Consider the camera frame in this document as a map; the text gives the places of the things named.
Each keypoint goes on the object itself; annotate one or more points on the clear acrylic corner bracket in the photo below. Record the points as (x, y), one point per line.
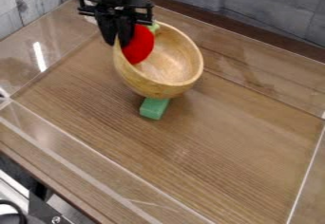
(90, 19)

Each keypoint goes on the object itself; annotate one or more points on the black metal table mount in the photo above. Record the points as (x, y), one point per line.
(39, 208)

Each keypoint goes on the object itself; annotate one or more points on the round wooden bowl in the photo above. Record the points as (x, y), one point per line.
(170, 70)

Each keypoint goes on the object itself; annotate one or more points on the green rectangular block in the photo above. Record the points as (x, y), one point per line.
(153, 108)

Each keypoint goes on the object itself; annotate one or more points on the clear acrylic enclosure walls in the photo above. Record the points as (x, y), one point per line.
(233, 157)

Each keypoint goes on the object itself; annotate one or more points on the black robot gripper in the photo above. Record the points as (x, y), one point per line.
(135, 11)

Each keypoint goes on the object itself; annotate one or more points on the red plush strawberry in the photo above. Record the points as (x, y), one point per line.
(141, 46)

